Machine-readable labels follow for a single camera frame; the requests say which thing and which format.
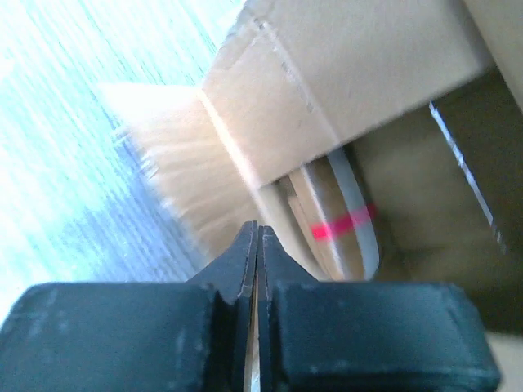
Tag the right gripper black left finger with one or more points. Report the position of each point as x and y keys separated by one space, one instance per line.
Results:
x=191 y=336

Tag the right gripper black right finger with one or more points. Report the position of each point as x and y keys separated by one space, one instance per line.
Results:
x=392 y=336

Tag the dark object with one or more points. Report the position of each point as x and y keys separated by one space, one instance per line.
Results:
x=330 y=203

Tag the brown cardboard express box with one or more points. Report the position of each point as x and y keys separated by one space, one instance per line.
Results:
x=427 y=97

